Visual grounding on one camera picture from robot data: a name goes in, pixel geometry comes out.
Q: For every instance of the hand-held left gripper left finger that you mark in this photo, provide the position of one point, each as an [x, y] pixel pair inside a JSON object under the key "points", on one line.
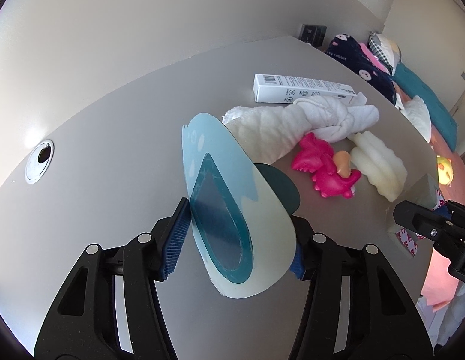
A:
{"points": [[178, 240]]}

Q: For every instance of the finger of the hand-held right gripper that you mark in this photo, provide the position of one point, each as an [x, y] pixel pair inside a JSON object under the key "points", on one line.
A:
{"points": [[461, 212], [423, 221]]}

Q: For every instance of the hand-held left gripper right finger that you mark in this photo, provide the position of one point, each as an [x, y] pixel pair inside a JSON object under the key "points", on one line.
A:
{"points": [[298, 266]]}

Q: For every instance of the grey foam block red print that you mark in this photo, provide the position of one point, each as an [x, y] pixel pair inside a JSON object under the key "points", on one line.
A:
{"points": [[423, 191]]}

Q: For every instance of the pink bedsheet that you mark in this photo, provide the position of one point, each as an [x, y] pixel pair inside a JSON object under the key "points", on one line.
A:
{"points": [[461, 172]]}

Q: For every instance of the yellow chick plush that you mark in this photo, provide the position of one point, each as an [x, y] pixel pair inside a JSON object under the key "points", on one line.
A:
{"points": [[444, 170]]}

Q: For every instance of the cream ribbed foam sponge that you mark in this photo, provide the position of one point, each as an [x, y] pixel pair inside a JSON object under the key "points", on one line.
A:
{"points": [[378, 165]]}

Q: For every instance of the pink dinosaur toy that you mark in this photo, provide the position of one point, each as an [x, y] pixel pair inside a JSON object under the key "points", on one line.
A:
{"points": [[330, 180]]}

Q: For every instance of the white cloth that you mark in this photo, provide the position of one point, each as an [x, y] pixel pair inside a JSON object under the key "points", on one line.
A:
{"points": [[418, 114]]}

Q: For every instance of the white knotted towel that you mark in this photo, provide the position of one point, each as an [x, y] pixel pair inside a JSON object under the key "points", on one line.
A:
{"points": [[262, 127]]}

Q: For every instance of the pink cloth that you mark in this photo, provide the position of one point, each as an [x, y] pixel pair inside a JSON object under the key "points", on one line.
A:
{"points": [[373, 58]]}

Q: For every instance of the white carton box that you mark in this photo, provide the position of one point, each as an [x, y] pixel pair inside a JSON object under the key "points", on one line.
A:
{"points": [[285, 88]]}

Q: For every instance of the navy printed blanket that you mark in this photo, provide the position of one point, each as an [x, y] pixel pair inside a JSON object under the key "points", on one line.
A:
{"points": [[352, 56]]}

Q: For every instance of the checked pillow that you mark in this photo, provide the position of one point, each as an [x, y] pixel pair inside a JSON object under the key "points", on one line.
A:
{"points": [[382, 45]]}

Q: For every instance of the dark wall socket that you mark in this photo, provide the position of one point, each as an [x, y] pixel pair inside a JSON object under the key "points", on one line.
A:
{"points": [[318, 33]]}

